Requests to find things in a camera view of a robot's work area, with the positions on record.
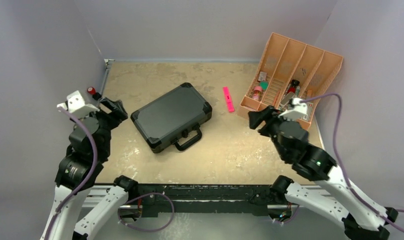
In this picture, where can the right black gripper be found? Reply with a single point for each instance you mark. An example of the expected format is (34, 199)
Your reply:
(269, 115)

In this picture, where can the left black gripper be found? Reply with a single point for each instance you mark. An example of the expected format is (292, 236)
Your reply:
(118, 114)

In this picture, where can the black poker set case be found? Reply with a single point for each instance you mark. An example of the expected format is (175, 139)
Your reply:
(175, 118)

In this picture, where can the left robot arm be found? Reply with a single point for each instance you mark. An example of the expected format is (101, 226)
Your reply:
(89, 148)

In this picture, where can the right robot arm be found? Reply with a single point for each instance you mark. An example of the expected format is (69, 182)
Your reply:
(361, 219)

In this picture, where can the pink cup in organizer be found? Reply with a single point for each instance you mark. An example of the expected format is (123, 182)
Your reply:
(257, 93)

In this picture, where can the red emergency stop button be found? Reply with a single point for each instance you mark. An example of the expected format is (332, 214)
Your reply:
(94, 94)

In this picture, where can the red black item in organizer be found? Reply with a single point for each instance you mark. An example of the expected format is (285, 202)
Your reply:
(292, 86)

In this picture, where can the pink highlighter marker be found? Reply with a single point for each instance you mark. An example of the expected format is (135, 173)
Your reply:
(228, 99)

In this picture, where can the peach plastic desk organizer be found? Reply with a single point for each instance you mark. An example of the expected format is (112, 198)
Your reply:
(283, 60)

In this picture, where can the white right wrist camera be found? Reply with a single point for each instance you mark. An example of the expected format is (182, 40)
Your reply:
(298, 110)

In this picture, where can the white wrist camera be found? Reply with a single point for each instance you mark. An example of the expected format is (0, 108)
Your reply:
(78, 105)
(298, 110)

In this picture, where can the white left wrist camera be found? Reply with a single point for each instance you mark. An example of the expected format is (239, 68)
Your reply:
(78, 105)

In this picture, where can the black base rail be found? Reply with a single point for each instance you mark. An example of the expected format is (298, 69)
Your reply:
(258, 200)

